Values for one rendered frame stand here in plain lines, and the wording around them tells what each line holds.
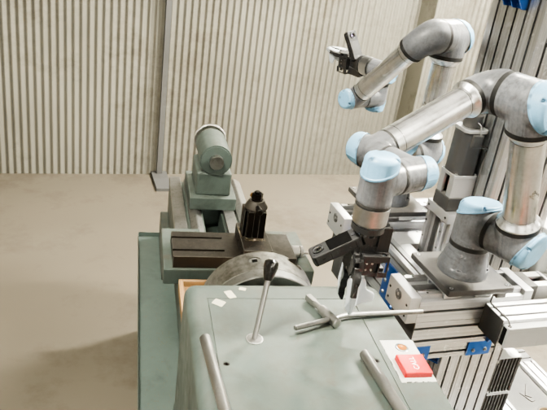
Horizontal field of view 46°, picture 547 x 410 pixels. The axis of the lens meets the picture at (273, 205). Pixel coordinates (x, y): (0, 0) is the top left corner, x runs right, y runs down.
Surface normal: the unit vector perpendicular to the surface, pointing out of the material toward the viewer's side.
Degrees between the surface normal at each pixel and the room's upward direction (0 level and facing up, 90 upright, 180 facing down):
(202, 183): 90
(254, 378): 0
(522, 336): 90
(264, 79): 90
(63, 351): 0
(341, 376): 0
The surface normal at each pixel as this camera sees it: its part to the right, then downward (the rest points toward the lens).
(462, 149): -0.47, 0.32
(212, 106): 0.29, 0.44
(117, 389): 0.13, -0.90
